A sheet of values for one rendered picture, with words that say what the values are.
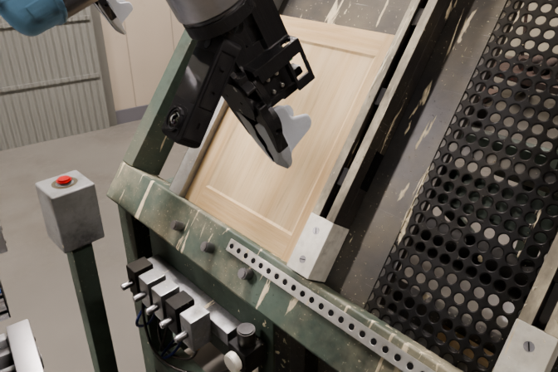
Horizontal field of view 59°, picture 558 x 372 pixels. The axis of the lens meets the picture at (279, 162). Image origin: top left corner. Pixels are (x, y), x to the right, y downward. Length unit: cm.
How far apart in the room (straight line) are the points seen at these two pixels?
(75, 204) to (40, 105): 283
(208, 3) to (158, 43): 396
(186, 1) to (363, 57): 77
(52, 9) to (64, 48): 371
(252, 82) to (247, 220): 74
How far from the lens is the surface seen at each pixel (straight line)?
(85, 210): 146
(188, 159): 137
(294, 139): 56
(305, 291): 104
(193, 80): 49
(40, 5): 44
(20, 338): 90
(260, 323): 113
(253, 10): 50
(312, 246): 102
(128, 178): 154
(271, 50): 51
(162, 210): 138
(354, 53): 119
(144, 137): 154
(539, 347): 87
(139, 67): 439
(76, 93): 425
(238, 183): 125
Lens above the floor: 158
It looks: 26 degrees down
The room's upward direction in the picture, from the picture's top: straight up
